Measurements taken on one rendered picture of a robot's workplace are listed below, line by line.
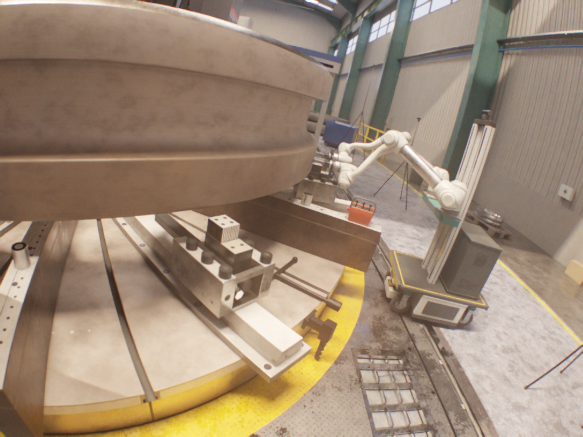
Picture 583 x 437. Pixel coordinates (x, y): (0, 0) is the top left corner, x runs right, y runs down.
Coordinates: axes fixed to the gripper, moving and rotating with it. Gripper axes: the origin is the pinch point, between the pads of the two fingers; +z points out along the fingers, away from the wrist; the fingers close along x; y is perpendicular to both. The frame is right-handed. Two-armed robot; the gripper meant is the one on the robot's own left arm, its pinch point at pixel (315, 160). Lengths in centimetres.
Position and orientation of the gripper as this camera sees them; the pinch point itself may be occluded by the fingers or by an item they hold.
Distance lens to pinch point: 276.6
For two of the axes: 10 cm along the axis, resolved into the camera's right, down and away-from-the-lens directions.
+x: -1.6, 3.4, -9.3
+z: -9.6, -2.7, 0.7
